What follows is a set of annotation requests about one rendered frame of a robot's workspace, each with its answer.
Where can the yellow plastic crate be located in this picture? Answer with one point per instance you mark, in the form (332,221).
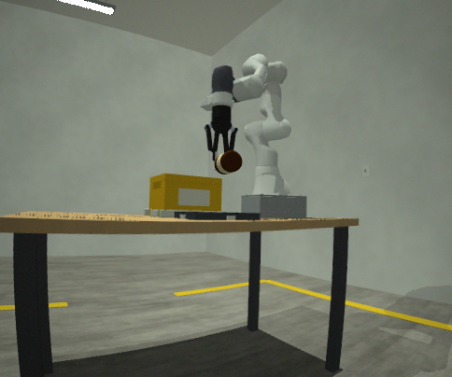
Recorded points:
(185,192)

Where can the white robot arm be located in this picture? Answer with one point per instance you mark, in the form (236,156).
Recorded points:
(226,90)

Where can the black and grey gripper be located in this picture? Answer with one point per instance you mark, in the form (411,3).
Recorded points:
(221,122)

